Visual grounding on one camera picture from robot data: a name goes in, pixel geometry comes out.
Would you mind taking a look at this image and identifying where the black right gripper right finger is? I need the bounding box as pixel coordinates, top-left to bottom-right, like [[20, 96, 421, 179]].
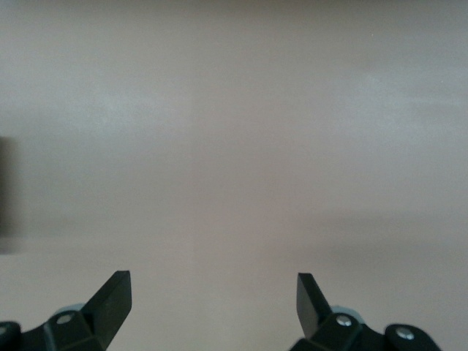
[[290, 272, 444, 351]]

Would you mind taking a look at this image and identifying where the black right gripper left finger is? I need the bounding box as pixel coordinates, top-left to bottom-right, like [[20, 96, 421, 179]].
[[0, 270, 133, 351]]

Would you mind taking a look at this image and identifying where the black plastic box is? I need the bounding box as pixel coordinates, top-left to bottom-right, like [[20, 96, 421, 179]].
[[0, 135, 18, 254]]

